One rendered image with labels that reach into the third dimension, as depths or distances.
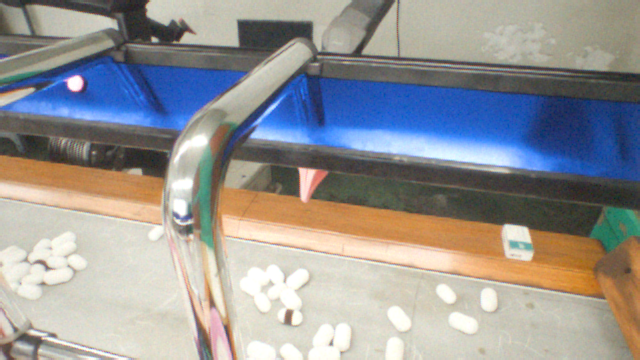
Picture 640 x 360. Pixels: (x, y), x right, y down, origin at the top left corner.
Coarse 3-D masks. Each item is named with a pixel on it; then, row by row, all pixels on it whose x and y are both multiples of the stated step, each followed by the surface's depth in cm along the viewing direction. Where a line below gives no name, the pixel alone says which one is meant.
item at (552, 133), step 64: (128, 64) 30; (192, 64) 29; (256, 64) 28; (384, 64) 26; (448, 64) 26; (512, 64) 25; (0, 128) 33; (64, 128) 31; (128, 128) 30; (320, 128) 27; (384, 128) 26; (448, 128) 26; (512, 128) 25; (576, 128) 24; (512, 192) 25; (576, 192) 24
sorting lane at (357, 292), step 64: (64, 256) 65; (128, 256) 65; (256, 256) 65; (320, 256) 65; (64, 320) 54; (128, 320) 54; (256, 320) 54; (320, 320) 54; (384, 320) 54; (512, 320) 54; (576, 320) 54
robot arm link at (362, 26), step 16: (352, 0) 65; (368, 0) 65; (384, 0) 66; (336, 16) 64; (352, 16) 64; (368, 16) 64; (384, 16) 69; (352, 32) 63; (368, 32) 64; (320, 48) 64; (352, 48) 62
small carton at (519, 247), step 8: (504, 224) 65; (504, 232) 64; (512, 232) 63; (520, 232) 63; (528, 232) 63; (504, 240) 63; (512, 240) 61; (520, 240) 61; (528, 240) 61; (512, 248) 60; (520, 248) 60; (528, 248) 60; (512, 256) 61; (520, 256) 60; (528, 256) 60
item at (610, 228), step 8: (608, 208) 65; (600, 216) 67; (608, 216) 64; (616, 216) 62; (624, 216) 60; (632, 216) 58; (600, 224) 67; (608, 224) 64; (616, 224) 62; (624, 224) 59; (632, 224) 57; (592, 232) 69; (600, 232) 66; (608, 232) 64; (616, 232) 61; (624, 232) 59; (632, 232) 57; (608, 240) 64; (616, 240) 61; (624, 240) 59; (608, 248) 63
